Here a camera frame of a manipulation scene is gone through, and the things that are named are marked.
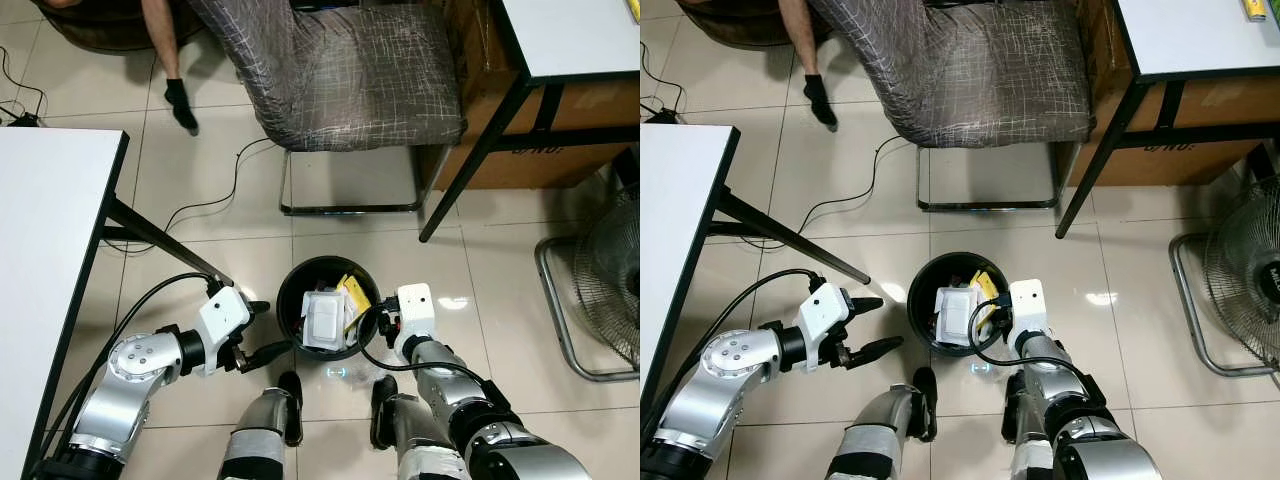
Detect black round rubbish bin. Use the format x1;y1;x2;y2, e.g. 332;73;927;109
906;251;1011;358
276;256;380;362

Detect white box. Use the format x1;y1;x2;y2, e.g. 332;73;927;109
300;288;351;353
935;284;979;346

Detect yellow packet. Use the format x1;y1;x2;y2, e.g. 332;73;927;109
335;275;373;336
968;270;1006;326

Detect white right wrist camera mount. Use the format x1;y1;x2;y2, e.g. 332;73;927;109
394;283;438;343
1006;279;1050;339

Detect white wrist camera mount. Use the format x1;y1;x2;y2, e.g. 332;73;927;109
796;282;854;373
196;286;254;377
394;283;438;343
1006;279;1050;339

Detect black power adapter with cable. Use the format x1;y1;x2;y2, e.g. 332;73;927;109
0;45;49;129
640;40;686;126

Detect robot right leg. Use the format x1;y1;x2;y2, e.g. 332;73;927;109
1003;372;1066;480
370;375;471;480

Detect robot left leg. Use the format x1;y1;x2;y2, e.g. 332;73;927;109
835;367;938;480
218;370;304;480

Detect metal floor fan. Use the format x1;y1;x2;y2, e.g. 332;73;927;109
1168;175;1280;379
535;183;641;383

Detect long black floor cable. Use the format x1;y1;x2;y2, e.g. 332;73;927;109
735;135;906;246
100;138;276;251

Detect grey checked fabric chair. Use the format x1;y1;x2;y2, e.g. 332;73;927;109
185;0;468;217
808;0;1093;213

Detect white desk black frame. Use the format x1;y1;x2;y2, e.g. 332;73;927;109
418;0;641;244
1055;0;1280;239

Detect robot leg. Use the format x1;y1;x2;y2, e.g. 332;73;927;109
370;375;471;480
1003;372;1066;480
218;370;304;480
835;367;938;480

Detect white table black frame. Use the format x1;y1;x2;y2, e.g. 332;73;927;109
640;123;871;421
0;126;236;480

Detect person's bare leg black sock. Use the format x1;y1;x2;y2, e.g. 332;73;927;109
140;0;201;136
778;0;839;131

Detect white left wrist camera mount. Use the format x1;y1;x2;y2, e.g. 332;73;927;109
196;286;254;377
796;282;854;373

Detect dark brown seat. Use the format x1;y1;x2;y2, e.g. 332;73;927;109
675;0;851;49
35;0;216;53

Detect brown cardboard box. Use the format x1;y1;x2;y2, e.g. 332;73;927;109
425;0;641;191
1075;0;1280;189

